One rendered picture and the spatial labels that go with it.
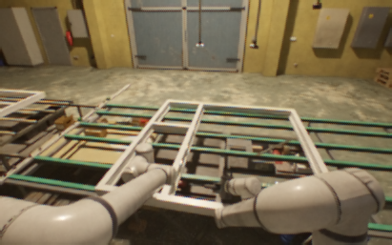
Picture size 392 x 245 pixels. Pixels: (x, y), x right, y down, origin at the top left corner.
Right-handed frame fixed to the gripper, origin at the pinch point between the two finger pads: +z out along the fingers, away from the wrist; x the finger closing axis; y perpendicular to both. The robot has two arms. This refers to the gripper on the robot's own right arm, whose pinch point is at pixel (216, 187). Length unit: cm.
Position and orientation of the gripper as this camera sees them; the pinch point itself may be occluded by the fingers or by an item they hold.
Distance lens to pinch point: 132.8
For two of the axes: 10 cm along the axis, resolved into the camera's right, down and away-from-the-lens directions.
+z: -5.0, 2.9, 8.1
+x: -1.5, 9.0, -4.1
